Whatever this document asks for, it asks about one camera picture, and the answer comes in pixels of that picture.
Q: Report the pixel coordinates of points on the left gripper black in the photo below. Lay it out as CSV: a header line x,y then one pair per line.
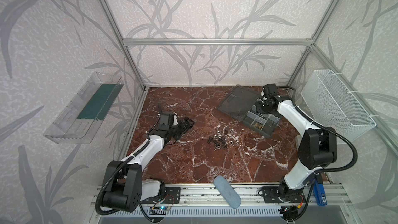
x,y
179,126

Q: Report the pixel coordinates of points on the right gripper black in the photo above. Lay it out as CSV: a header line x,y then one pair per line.
x,y
261,106

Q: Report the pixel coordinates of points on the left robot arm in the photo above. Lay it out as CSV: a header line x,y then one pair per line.
x,y
123,187

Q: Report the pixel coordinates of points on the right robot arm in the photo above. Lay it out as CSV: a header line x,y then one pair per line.
x,y
318,146

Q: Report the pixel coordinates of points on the grey plastic organizer box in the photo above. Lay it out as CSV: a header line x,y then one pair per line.
x,y
240,104

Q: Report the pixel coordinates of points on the blue box cutter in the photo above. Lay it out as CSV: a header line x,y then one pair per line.
x,y
319,194

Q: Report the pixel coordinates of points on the white wire mesh basket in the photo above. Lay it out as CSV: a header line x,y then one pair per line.
x,y
332,104

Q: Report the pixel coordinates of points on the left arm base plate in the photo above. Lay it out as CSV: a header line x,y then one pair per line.
x,y
169,195

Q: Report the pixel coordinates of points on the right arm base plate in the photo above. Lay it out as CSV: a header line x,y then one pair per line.
x,y
281,195

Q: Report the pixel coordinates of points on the clear plastic wall tray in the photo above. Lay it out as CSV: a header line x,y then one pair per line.
x,y
83,116

